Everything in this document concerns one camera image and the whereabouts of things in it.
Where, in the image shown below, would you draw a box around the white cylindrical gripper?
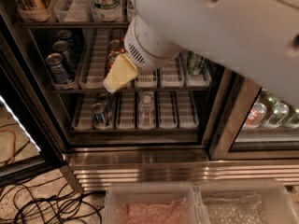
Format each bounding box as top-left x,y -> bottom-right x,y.
103,15 -> 182,93

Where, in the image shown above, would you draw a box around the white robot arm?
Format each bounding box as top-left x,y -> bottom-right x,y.
104,0 -> 299,105

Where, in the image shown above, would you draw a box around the front red coca-cola can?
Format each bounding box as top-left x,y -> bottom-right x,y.
107,52 -> 120,68

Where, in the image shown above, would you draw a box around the red coca-cola can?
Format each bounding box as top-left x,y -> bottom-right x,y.
110,29 -> 126,42
108,40 -> 125,53
107,52 -> 120,68

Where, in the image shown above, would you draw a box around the middle red coca-cola can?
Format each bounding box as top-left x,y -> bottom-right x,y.
108,40 -> 125,53

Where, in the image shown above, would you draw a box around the rear blue can bottom shelf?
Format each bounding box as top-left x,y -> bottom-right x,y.
98,92 -> 113,119

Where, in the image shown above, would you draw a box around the blue can shelf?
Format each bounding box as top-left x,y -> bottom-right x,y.
98,92 -> 113,119
93,103 -> 108,126

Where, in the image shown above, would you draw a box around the rear red coca-cola can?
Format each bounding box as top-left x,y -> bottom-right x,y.
110,29 -> 126,42

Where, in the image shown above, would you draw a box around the front blue can bottom shelf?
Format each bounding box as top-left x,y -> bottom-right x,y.
93,103 -> 108,126

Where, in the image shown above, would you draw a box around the front blue pepsi can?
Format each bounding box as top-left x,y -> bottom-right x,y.
46,53 -> 73,85

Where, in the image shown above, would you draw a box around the blue pepsi can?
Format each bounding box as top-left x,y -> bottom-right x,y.
57,30 -> 82,56
46,53 -> 73,85
52,40 -> 78,75

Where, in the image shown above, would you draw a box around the rear blue pepsi can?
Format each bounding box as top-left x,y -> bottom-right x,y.
57,30 -> 82,56

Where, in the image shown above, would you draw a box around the middle blue pepsi can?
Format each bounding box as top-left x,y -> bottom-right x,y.
52,40 -> 78,75

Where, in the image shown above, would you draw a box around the green soda can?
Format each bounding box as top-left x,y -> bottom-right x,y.
187,51 -> 206,76

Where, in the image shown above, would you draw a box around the open fridge glass door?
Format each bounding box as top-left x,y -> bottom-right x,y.
0,18 -> 63,188

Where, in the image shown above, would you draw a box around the stainless steel fridge base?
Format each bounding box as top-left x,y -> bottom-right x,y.
60,149 -> 299,193

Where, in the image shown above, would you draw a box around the right fridge glass door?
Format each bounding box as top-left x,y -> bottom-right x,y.
209,69 -> 299,160

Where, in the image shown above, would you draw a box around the orange can right compartment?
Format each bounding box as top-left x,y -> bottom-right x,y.
244,103 -> 267,128

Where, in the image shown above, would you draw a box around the clear water bottle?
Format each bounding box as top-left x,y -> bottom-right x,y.
138,91 -> 155,128

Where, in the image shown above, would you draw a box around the left clear plastic bin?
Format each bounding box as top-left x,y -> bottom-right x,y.
102,182 -> 210,224

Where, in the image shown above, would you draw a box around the clear plastic bin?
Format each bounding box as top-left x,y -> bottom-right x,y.
102,182 -> 210,224
199,179 -> 299,224

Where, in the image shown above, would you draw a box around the green bottle right compartment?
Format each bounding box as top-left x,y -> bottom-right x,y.
284,106 -> 299,129

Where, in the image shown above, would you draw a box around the right clear plastic bin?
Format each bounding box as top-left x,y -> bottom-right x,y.
199,179 -> 299,224

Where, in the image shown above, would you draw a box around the orange cable on floor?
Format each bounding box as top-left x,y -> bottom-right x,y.
0,128 -> 17,167

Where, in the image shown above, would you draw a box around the black cables on floor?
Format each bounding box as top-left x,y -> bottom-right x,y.
0,175 -> 104,224

